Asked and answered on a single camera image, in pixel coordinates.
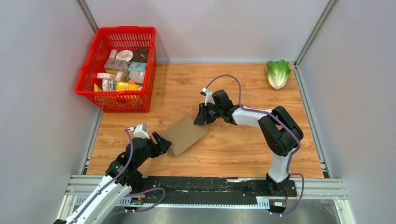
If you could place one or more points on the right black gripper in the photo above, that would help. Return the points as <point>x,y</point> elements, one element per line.
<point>202,117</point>

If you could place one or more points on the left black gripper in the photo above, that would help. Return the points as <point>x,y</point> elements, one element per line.
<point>162,146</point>

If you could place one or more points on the brown cardboard paper box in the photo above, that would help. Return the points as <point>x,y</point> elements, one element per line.
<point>183,134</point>

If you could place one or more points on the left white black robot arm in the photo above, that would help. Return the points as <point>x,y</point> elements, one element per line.
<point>121,178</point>

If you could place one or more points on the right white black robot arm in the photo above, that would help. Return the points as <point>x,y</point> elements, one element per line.
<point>279,129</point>

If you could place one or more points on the teal small box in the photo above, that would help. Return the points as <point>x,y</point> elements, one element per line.
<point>137,66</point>

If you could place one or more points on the pink grey carton box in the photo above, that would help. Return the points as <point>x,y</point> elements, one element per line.
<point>113,64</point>

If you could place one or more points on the pink white small box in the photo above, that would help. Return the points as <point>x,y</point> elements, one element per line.
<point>103,75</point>

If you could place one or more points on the orange yellow snack packet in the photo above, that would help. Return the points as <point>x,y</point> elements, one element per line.
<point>126,86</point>

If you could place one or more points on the green lettuce head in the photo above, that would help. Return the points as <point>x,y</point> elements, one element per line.
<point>278,73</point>

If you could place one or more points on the red plastic shopping basket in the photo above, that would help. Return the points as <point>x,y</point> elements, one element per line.
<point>119,72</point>

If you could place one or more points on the dark brown round item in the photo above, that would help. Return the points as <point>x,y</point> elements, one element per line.
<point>141,55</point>

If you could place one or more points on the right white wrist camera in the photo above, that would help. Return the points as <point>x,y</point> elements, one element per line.
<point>207,94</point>

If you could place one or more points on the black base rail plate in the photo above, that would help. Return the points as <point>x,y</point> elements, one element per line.
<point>209,189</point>

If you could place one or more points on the white perforated cable tray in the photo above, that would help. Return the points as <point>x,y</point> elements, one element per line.
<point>257,203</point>

